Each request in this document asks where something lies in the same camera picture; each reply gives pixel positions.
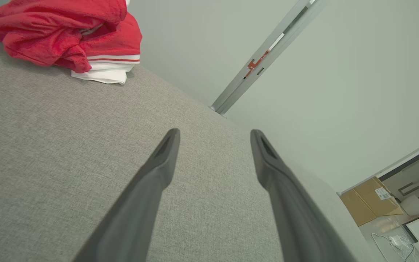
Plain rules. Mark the grey partition end frame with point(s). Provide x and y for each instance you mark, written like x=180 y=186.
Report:
x=409 y=158

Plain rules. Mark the red and white t-shirt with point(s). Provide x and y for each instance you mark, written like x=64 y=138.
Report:
x=49 y=29

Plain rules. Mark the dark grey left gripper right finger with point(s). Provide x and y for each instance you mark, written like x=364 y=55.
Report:
x=300 y=229

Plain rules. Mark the white rounded object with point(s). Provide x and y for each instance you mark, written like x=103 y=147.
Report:
x=413 y=205

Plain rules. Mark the grey double partition post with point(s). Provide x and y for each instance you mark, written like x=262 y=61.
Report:
x=253 y=69

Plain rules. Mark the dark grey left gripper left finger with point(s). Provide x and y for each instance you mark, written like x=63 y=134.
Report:
x=133 y=225

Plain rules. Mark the brown cardboard box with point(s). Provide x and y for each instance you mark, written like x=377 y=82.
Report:
x=366 y=202

